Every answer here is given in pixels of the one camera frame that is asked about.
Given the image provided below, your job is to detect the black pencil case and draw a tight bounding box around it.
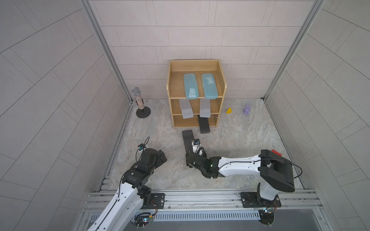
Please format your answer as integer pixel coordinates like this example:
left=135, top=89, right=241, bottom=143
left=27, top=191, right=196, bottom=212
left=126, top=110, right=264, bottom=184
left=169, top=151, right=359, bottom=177
left=198, top=116, right=210, bottom=134
left=182, top=130, right=194, bottom=154

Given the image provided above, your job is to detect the frosted white pencil case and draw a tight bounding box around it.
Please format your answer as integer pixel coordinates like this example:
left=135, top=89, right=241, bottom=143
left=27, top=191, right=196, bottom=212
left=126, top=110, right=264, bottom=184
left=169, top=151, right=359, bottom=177
left=179, top=99, right=194, bottom=119
left=199, top=98, right=211, bottom=118

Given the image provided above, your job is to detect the teal pencil case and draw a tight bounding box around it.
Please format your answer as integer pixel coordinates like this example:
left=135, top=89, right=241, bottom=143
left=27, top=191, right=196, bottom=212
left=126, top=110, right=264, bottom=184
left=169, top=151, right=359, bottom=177
left=202, top=74, right=218, bottom=100
left=184, top=74, right=199, bottom=100

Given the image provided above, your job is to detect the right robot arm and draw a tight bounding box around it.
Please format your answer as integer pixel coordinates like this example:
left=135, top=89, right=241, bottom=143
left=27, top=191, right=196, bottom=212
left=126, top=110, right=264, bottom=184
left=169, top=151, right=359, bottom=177
left=186, top=149, right=295, bottom=201

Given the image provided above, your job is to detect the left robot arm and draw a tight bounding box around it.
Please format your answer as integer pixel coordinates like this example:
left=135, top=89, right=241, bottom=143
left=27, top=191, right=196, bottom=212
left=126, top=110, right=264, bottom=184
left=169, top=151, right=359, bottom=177
left=88, top=148, right=167, bottom=231

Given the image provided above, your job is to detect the wooden three-tier shelf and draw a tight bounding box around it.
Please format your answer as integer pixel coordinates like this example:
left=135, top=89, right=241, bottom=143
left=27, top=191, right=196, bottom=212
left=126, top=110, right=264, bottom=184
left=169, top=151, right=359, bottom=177
left=166, top=59, right=227, bottom=128

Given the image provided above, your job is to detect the glass grinder on black base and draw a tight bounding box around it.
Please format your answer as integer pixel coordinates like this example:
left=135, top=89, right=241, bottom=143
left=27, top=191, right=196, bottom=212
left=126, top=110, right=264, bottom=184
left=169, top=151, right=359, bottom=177
left=132, top=87, right=151, bottom=118

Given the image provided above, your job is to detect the left circuit board connector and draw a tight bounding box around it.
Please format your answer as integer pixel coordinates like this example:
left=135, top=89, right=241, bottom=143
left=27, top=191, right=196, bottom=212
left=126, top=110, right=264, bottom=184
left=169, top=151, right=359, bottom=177
left=134, top=212, right=153, bottom=229

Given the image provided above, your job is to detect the small purple toy figure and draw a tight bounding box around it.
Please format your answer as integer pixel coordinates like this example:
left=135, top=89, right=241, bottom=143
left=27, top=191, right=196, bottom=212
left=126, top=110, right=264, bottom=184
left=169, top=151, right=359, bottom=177
left=243, top=105, right=251, bottom=115

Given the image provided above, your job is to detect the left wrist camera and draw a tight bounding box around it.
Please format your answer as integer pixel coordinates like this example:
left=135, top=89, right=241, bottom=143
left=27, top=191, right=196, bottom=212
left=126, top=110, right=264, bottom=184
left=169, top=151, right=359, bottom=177
left=138, top=143, right=145, bottom=152

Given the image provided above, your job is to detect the aluminium mounting rail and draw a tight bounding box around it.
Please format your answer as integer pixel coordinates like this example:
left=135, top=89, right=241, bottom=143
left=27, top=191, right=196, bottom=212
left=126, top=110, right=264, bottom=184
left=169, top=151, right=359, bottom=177
left=82, top=190, right=323, bottom=212

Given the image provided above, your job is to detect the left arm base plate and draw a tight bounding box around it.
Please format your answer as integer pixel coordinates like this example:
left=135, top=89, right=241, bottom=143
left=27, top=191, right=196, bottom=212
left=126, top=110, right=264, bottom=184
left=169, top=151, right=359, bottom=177
left=141, top=193, right=165, bottom=209

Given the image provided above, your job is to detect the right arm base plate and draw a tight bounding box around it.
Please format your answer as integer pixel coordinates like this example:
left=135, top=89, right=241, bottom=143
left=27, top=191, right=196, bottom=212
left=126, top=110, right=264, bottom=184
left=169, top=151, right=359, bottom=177
left=240, top=192, right=281, bottom=209

